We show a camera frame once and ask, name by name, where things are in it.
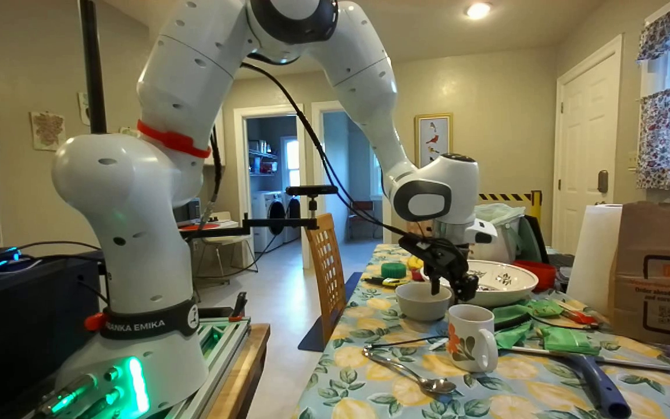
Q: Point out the wall art print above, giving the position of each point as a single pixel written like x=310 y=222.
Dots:
x=47 y=130

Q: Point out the ceiling light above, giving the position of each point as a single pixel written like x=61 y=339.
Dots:
x=478 y=10

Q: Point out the thin metal rod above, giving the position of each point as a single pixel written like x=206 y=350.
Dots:
x=631 y=363

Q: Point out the lemon print tablecloth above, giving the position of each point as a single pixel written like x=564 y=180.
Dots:
x=515 y=390

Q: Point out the wooden chair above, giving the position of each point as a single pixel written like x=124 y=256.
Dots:
x=326 y=262

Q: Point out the plain white bowl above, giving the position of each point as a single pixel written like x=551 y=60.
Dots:
x=423 y=304

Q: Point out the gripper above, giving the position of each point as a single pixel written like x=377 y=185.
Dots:
x=434 y=251

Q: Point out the framed bird picture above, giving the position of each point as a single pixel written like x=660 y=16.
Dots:
x=433 y=139

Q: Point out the metal spoon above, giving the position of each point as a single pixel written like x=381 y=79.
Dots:
x=428 y=383

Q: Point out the yellow and black barrier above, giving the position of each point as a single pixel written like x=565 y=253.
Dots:
x=515 y=201

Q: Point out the large patterned white bowl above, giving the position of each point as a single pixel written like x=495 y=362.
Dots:
x=509 y=284

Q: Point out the black computer box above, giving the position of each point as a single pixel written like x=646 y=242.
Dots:
x=15 y=331

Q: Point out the camera on mount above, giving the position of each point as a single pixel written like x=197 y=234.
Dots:
x=312 y=191

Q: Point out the white mug with flower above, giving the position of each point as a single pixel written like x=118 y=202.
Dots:
x=471 y=337

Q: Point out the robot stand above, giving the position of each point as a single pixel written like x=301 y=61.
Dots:
x=236 y=372

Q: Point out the row of washing machines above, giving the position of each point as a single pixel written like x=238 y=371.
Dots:
x=271 y=218

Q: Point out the green round lid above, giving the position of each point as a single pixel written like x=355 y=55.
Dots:
x=393 y=270

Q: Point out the white door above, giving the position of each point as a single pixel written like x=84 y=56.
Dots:
x=585 y=151

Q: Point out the red clamp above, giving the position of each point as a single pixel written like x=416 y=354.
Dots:
x=237 y=305

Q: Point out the white chair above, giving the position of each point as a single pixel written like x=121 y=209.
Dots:
x=224 y=244

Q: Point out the blue plastic tube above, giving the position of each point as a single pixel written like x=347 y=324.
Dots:
x=599 y=384

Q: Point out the white paper towel roll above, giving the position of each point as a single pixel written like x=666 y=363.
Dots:
x=594 y=256

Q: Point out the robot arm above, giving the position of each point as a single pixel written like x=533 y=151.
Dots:
x=137 y=192

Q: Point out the green cloth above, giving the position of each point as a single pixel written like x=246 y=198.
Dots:
x=567 y=340

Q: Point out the white plastic bag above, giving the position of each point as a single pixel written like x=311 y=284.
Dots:
x=501 y=230

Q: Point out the brown paper bag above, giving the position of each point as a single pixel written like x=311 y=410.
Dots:
x=660 y=273

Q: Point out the wall switch plate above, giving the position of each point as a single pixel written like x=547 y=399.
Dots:
x=633 y=161

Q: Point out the red bowl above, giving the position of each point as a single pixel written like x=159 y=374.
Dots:
x=538 y=274

